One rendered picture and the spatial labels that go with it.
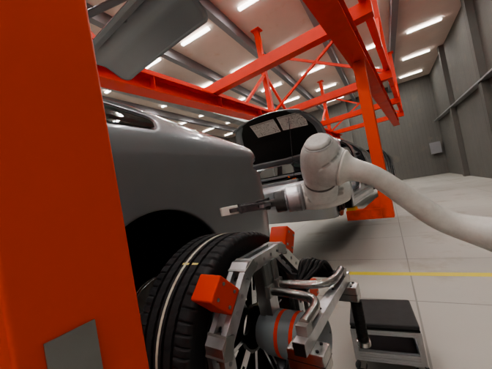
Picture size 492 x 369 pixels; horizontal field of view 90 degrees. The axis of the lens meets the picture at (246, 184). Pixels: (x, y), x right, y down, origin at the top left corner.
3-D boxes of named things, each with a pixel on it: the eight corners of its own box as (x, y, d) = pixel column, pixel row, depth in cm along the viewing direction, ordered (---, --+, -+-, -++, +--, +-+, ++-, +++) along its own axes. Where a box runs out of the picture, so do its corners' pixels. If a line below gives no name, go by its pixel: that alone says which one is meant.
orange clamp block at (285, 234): (276, 253, 101) (279, 232, 105) (293, 253, 96) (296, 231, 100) (267, 248, 96) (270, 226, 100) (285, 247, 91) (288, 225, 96)
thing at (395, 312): (356, 373, 163) (346, 322, 164) (356, 340, 196) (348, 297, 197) (434, 384, 145) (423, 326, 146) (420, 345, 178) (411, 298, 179)
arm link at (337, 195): (302, 193, 92) (297, 170, 82) (345, 185, 89) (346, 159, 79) (307, 218, 84) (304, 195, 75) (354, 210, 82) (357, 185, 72)
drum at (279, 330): (277, 337, 90) (271, 299, 90) (337, 350, 78) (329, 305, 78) (258, 363, 79) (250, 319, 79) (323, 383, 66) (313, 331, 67)
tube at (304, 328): (271, 294, 80) (266, 262, 81) (331, 301, 69) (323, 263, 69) (239, 324, 66) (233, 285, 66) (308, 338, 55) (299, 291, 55)
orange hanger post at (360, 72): (349, 219, 423) (322, 79, 428) (395, 215, 384) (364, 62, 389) (347, 220, 410) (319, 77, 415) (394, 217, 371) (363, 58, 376)
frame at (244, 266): (308, 356, 106) (285, 230, 107) (323, 359, 102) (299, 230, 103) (230, 498, 61) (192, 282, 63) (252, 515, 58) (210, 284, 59)
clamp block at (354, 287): (334, 293, 89) (332, 279, 89) (362, 296, 84) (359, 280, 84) (331, 300, 85) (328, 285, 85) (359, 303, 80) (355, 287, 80)
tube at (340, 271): (296, 271, 97) (291, 244, 97) (347, 274, 85) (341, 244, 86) (274, 291, 82) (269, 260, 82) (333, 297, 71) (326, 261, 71)
